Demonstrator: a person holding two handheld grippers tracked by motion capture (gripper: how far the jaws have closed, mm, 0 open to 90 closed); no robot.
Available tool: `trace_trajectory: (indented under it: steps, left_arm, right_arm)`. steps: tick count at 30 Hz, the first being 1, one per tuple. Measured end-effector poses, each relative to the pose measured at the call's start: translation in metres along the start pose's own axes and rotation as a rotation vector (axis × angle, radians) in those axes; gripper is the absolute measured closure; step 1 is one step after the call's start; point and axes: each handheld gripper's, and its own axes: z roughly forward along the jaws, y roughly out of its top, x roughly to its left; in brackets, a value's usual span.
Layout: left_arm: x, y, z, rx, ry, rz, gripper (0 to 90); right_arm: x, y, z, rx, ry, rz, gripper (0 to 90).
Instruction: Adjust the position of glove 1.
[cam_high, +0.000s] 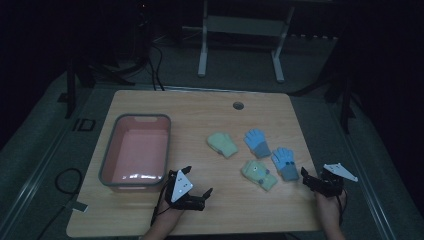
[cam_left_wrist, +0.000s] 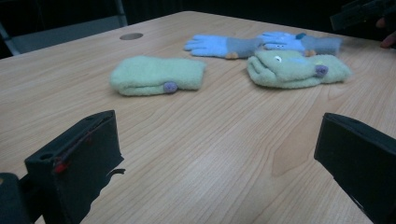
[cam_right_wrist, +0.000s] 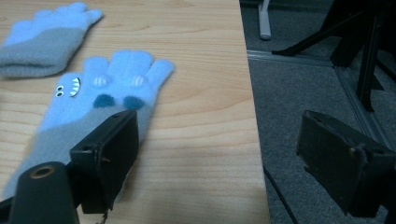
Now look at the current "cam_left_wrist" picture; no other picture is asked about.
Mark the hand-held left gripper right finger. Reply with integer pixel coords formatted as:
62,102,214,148
313,112,396,224

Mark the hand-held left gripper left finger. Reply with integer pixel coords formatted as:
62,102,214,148
24,110,125,224

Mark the blue fuzzy glove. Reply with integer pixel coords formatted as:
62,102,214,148
258,30,344,58
183,34,265,60

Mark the light green sock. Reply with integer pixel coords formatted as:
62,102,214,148
109,55,207,97

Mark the round table cable grommet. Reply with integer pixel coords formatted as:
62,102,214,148
119,32,145,41

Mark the green fuzzy glove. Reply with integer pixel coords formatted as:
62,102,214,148
246,49,353,90

